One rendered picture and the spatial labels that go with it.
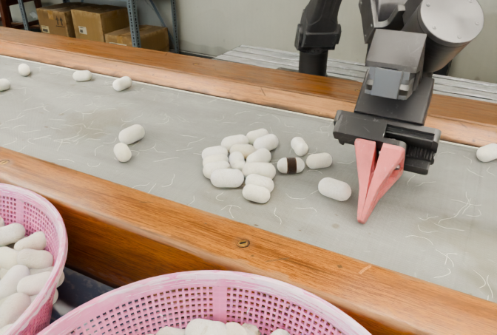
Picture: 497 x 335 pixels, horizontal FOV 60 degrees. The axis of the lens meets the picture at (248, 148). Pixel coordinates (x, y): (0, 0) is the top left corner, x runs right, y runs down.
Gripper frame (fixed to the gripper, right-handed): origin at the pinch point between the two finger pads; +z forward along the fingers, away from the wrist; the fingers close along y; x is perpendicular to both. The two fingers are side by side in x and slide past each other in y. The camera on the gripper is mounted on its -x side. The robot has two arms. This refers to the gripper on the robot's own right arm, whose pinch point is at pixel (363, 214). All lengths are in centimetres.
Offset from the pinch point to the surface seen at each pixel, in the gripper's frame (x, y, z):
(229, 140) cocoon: 3.6, -18.5, -5.1
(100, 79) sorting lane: 14, -53, -14
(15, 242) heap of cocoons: -9.0, -30.1, 14.5
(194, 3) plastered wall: 168, -165, -145
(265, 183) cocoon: -0.6, -10.6, -0.2
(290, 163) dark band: 2.8, -9.8, -4.1
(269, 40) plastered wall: 179, -107, -132
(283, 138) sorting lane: 9.6, -14.0, -9.2
